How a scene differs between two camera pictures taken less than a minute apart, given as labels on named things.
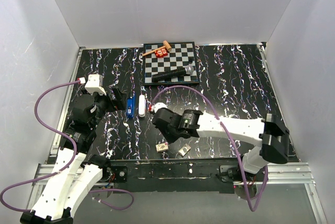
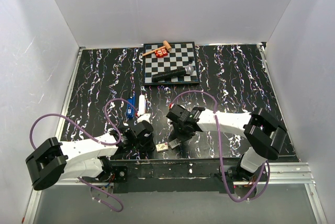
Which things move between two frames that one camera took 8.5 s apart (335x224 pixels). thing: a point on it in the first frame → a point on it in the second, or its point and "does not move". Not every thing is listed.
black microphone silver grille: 188,70 does not move
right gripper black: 169,139 → 181,137
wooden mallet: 166,45 does not move
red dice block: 161,52 does not move
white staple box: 162,147 does not move
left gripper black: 120,100 → 150,146
